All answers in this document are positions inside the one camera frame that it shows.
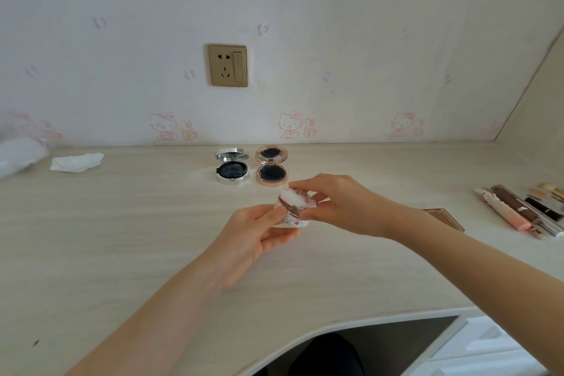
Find person's right hand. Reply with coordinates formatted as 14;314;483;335
287;173;425;241

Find person's left hand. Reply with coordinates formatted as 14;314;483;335
206;203;301;294

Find white round blush compact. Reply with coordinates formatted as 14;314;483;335
275;186;318;229

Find silver round cushion compact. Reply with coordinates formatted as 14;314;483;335
214;147;251;186

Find rose gold floral compact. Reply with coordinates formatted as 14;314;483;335
255;145;291;188

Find brown eyeshadow quad palette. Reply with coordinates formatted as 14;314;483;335
422;208;466;234

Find pink cat lip tube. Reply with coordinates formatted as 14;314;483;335
475;188;533;231

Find rose gold brown lipstick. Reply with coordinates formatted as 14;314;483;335
491;186;541;221

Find white wooden drawer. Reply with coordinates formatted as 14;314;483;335
429;314;528;360

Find small black case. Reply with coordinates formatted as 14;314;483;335
524;197;564;223

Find medium fluffy makeup brush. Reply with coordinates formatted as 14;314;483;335
539;182;564;203

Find grey eyebrow pencil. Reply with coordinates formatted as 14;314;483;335
535;212;564;238

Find person's left forearm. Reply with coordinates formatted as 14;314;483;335
66;256;232;376

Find person's right forearm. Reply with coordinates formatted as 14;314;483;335
407;211;564;376

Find person's black trousers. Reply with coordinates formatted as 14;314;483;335
264;332;365;376

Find crumpled white tissue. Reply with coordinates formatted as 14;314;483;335
49;152;105;174

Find light wooden side panel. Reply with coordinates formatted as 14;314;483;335
498;29;564;156

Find clear plastic wrapped roll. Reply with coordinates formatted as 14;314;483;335
0;135;52;179

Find gold wall socket plate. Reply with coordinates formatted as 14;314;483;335
207;43;249;88

